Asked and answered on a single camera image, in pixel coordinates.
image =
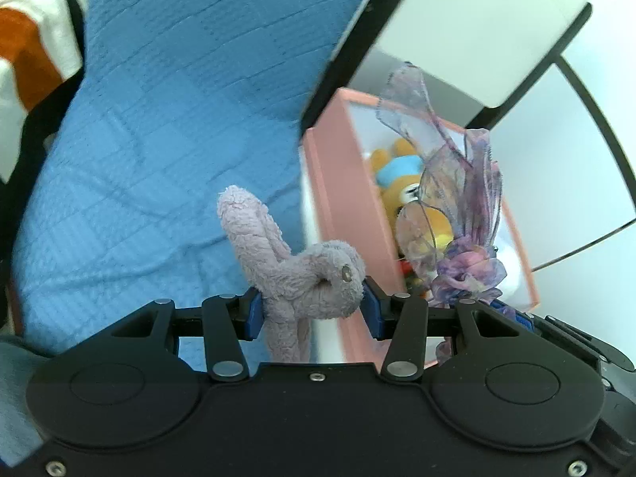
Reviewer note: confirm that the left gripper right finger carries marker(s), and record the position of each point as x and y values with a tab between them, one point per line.
482	339

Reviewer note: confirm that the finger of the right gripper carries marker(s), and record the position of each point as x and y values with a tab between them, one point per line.
514	315

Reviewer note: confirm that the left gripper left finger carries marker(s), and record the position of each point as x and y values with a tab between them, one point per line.
222	322

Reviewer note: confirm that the white plush with blue scarf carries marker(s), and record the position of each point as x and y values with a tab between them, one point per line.
512	287

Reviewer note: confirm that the brown bear plush blue shirt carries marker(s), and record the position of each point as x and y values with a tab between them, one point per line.
421	233

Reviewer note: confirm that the small red black plush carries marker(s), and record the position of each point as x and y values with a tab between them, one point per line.
414	284

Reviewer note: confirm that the blue quilted cushion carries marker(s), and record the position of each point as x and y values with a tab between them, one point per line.
180	99

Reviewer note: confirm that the purple bunny plush with ribbon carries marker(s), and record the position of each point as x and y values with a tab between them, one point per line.
325	281

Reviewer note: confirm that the white orange black blanket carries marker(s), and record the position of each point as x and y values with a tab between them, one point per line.
40	50

